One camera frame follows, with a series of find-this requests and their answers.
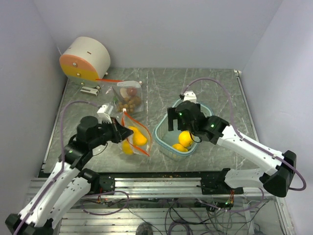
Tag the yellow mango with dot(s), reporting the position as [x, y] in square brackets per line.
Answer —
[179, 147]

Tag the white garlic bulb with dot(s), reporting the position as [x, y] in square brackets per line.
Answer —
[123, 92]

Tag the clear zip bag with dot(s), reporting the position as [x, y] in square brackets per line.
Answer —
[127, 121]
[110, 91]

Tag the bunch of brown longans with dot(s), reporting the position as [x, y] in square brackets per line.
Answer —
[130, 104]

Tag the aluminium extrusion rail frame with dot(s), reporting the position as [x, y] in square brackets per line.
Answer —
[175, 206]

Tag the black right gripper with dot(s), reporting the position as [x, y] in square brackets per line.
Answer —
[172, 114]

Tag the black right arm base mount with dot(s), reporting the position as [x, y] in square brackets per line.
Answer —
[214, 186]

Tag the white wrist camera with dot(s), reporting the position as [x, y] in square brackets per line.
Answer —
[188, 96]
[104, 113]

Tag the small white metal latch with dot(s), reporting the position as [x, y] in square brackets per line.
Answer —
[90, 91]

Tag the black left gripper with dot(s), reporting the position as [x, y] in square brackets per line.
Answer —
[119, 132]

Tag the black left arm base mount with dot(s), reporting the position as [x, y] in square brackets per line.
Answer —
[99, 183]

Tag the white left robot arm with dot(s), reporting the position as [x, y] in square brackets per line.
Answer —
[69, 181]

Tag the yellow orange fruit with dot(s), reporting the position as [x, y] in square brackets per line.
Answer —
[138, 138]

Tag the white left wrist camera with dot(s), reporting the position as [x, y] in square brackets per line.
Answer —
[104, 113]

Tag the round white drawer box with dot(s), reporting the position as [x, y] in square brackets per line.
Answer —
[86, 61]

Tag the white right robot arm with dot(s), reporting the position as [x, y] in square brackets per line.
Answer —
[275, 169]

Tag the yellow bell pepper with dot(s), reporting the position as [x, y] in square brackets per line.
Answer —
[127, 148]

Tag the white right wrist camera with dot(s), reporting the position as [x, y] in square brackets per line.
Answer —
[188, 96]

